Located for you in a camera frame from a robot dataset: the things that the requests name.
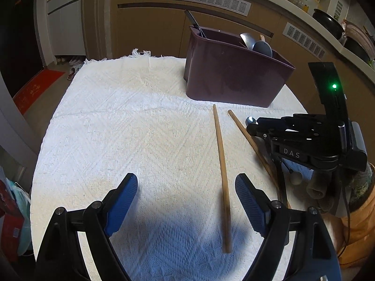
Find dark door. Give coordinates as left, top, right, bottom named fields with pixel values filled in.
left=0, top=0, right=44, bottom=97

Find wooden kitchen cabinet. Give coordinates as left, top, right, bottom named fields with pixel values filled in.
left=110, top=0, right=375, bottom=141

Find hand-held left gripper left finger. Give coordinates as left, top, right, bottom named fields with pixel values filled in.
left=35, top=173, right=139, bottom=281

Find red cardboard box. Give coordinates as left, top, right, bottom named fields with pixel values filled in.
left=0, top=178, right=24, bottom=259

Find white tablecloth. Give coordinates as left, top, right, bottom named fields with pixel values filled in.
left=29, top=48, right=311, bottom=281

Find black cooking pot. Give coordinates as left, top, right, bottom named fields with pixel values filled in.
left=343, top=38, right=371, bottom=63
left=312, top=9, right=344, bottom=39

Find purple utensil holder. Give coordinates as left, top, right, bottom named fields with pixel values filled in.
left=184, top=26, right=295, bottom=108

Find wooden chopstick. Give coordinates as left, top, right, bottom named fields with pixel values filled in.
left=228, top=110, right=290, bottom=208
left=212, top=104, right=233, bottom=254

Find white shoe cabinet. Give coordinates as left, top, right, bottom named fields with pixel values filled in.
left=47, top=0, right=87, bottom=62

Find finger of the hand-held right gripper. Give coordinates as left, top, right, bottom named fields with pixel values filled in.
left=281, top=114, right=346, bottom=129
left=246, top=118, right=323, bottom=141

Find pink plastic basket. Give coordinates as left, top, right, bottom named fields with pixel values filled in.
left=343, top=19, right=375, bottom=50

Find short grey vent grille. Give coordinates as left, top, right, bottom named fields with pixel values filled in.
left=283, top=22, right=327, bottom=60

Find person's right hand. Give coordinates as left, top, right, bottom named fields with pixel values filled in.
left=306, top=171, right=336, bottom=215

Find scattered shoes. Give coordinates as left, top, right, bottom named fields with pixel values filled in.
left=56, top=55, right=87, bottom=81

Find white wall appliance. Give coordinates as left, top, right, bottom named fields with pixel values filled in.
left=330, top=0, right=350, bottom=21

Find blue plastic spoon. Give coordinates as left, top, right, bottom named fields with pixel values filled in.
left=252, top=41, right=273, bottom=58

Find yellow-rimmed glass pot lid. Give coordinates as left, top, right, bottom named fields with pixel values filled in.
left=285, top=0, right=314, bottom=15

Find person's right forearm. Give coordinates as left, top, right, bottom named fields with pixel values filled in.
left=328, top=164, right=375, bottom=270

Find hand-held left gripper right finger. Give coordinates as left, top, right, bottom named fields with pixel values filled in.
left=235, top=173, right=343, bottom=281

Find black ladle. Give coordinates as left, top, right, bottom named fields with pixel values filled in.
left=184, top=10, right=207, bottom=39

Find red doormat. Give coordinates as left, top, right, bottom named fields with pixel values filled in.
left=12, top=70, right=65, bottom=115

